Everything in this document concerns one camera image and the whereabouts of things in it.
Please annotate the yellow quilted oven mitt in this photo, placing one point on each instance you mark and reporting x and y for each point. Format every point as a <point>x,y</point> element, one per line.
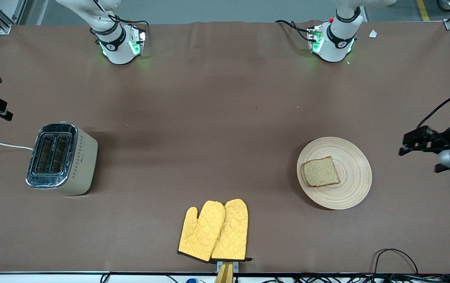
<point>199,234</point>
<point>233,232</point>

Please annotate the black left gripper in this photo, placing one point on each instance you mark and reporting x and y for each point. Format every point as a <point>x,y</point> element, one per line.
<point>441,140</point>

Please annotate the small metal bracket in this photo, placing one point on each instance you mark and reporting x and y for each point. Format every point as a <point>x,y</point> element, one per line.
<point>236,266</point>

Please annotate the beige chrome-topped toaster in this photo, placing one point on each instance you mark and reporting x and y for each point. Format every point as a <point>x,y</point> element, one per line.
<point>83,165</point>

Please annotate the small white paper scrap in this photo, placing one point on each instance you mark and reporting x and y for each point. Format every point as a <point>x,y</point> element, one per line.
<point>373,33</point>

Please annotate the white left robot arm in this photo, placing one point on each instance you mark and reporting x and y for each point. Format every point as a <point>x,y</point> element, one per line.
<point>337,47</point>

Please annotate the round light wooden plate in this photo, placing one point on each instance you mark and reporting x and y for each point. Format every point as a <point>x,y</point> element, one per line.
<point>354,177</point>

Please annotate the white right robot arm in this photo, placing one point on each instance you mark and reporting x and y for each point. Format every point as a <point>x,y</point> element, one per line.
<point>119,51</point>

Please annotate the brown table cover cloth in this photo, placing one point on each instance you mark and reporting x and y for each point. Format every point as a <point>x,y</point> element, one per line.
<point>225,118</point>

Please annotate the small blue cap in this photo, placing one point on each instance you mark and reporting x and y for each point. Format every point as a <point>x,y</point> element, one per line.
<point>191,280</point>

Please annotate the brown toast slice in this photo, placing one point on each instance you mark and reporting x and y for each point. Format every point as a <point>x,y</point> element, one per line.
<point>321,172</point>

